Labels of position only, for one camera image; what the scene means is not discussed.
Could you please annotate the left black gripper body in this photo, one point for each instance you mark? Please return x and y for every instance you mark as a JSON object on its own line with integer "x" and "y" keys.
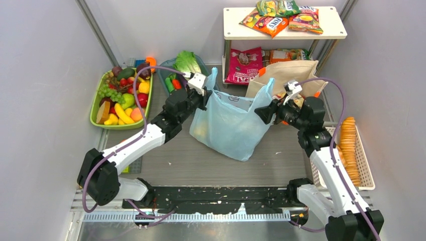
{"x": 202, "y": 99}

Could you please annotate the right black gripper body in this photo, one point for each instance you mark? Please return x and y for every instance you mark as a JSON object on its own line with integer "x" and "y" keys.
{"x": 275, "y": 111}

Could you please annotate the light blue plastic bag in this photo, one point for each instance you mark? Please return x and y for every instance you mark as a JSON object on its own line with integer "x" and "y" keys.
{"x": 229, "y": 125}

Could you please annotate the beige canvas tote bag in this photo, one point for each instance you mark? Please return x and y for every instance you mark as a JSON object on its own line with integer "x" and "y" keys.
{"x": 282, "y": 72}

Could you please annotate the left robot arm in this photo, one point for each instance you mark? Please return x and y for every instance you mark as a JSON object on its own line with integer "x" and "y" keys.
{"x": 99, "y": 174}

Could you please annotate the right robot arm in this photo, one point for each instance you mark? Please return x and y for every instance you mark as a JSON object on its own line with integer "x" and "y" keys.
{"x": 345, "y": 215}

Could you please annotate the red chili pepper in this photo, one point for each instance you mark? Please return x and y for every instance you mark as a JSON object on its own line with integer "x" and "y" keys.
{"x": 176, "y": 84}

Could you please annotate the green cucumber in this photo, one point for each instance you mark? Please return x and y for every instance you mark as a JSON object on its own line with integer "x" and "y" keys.
{"x": 169, "y": 86}

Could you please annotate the red apple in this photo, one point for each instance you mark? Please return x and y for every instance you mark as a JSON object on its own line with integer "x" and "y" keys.
{"x": 142, "y": 99}

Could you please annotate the teal vegetable tray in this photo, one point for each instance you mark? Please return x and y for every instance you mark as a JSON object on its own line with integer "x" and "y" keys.
{"x": 169, "y": 64}

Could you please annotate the green lettuce head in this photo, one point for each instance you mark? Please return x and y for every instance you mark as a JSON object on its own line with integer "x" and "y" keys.
{"x": 186, "y": 62}

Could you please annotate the dark purple fruit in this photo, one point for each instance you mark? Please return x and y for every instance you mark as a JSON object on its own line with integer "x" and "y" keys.
{"x": 143, "y": 71}

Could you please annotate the peach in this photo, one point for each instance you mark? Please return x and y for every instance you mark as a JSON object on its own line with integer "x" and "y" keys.
{"x": 137, "y": 114}

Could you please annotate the stack of round crackers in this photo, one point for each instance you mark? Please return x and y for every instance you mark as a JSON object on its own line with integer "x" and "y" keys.
{"x": 348, "y": 150}

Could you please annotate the green fruit tray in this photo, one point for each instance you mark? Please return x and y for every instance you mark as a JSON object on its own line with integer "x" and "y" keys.
{"x": 115, "y": 103}

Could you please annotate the pink Real snack bag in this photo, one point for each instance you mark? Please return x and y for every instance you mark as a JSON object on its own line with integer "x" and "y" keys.
{"x": 244, "y": 66}

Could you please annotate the green apple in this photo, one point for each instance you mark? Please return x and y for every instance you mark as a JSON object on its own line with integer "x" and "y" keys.
{"x": 127, "y": 100}

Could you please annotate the orange green snack bag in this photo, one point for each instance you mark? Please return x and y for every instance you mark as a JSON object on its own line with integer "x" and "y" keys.
{"x": 284, "y": 55}

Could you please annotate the yellow banana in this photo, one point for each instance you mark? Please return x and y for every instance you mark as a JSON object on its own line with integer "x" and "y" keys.
{"x": 126, "y": 119}

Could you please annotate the avocado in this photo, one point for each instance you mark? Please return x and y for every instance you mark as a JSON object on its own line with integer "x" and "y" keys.
{"x": 126, "y": 73}

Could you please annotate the white plastic basket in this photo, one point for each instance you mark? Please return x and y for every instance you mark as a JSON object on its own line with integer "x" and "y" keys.
{"x": 367, "y": 181}

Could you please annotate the green grapes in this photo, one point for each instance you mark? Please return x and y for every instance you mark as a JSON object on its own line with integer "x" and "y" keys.
{"x": 108, "y": 90}

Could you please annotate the grey lego baseplate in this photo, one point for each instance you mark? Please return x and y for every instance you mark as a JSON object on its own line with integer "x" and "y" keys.
{"x": 134, "y": 168}

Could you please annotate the orange Fox's snack bag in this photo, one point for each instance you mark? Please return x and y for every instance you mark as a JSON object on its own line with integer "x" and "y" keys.
{"x": 265, "y": 24}

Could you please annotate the yellow orange snack bag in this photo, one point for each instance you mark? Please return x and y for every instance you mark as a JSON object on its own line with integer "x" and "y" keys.
{"x": 307, "y": 20}

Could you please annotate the white two-tier shelf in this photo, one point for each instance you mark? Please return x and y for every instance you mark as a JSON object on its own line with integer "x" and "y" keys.
{"x": 330, "y": 22}

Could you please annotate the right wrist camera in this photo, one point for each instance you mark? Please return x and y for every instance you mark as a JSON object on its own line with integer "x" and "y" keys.
{"x": 292, "y": 89}

